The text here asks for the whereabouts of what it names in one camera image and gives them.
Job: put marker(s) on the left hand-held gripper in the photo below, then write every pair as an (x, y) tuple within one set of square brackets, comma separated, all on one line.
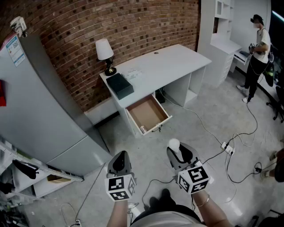
[(119, 188)]

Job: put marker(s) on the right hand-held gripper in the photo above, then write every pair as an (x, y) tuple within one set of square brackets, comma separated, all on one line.
[(194, 177)]

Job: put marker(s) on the white object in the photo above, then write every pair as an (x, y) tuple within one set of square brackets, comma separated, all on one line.
[(175, 144)]

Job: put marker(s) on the wooden drawer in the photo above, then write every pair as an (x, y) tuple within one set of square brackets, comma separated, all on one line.
[(147, 113)]

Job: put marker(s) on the person's left forearm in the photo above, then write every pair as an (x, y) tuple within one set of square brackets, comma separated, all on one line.
[(117, 212)]

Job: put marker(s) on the person's right forearm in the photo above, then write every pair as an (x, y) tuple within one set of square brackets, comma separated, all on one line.
[(213, 212)]

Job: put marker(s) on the white power strip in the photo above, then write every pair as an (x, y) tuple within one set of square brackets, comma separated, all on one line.
[(228, 148), (78, 222)]

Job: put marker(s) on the person's black trousers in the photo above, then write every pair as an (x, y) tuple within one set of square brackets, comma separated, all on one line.
[(165, 205)]

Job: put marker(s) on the small cardboard box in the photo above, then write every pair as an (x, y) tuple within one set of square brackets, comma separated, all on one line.
[(57, 179)]

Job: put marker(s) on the person's white shirt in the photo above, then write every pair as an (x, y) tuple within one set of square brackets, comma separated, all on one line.
[(164, 220)]

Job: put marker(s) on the black power adapter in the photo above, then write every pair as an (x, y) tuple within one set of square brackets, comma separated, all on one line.
[(258, 170)]

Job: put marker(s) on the black box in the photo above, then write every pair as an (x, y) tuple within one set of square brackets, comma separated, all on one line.
[(119, 85)]

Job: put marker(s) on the clear plastic packet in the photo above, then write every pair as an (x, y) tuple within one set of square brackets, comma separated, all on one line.
[(133, 74)]

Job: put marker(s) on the white desk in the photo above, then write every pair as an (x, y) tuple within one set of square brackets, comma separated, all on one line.
[(164, 64)]

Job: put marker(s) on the black cloth item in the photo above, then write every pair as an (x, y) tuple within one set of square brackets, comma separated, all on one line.
[(25, 169)]

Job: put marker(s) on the white metal shelf rack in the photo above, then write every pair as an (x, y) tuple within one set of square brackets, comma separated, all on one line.
[(26, 188)]

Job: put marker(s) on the grey refrigerator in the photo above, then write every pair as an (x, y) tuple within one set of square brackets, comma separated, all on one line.
[(40, 110)]

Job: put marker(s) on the black office chair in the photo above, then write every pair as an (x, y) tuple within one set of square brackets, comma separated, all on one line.
[(277, 104)]

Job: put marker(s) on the white pull-out desk tray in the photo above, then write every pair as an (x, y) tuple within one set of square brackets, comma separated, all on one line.
[(241, 57)]

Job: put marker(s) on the white shade table lamp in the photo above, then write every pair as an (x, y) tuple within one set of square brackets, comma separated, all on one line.
[(103, 49)]

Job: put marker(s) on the white bookcase cabinet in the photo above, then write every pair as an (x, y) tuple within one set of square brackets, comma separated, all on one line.
[(222, 44)]

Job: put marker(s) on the black hanging bag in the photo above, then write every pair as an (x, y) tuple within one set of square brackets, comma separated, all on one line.
[(269, 75)]

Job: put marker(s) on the blue white label sticker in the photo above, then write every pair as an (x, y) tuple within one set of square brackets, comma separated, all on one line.
[(15, 52)]

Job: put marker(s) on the white device with antenna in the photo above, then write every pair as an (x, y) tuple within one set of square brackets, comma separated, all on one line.
[(18, 25)]

